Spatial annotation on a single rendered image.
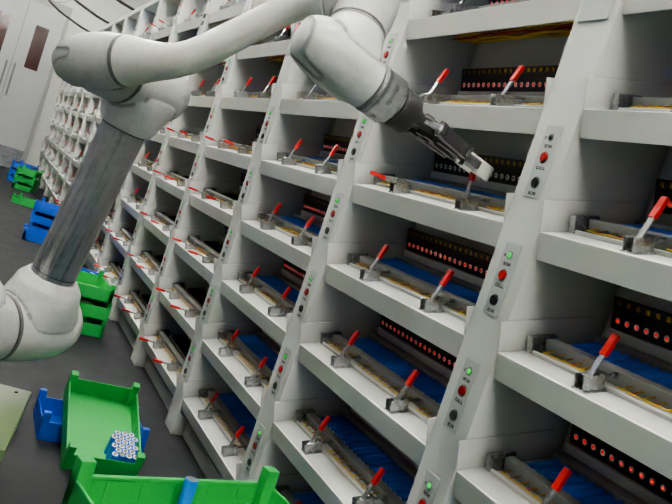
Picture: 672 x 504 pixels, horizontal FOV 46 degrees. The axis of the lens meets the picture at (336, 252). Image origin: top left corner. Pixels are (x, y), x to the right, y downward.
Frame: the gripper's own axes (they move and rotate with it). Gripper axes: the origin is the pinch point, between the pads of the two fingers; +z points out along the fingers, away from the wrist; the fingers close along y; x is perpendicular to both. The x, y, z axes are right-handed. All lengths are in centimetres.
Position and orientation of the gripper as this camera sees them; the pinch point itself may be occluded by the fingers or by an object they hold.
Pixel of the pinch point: (473, 165)
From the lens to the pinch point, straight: 149.5
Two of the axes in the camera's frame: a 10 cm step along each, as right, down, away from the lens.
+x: 5.1, -8.6, 0.5
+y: 4.0, 1.8, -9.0
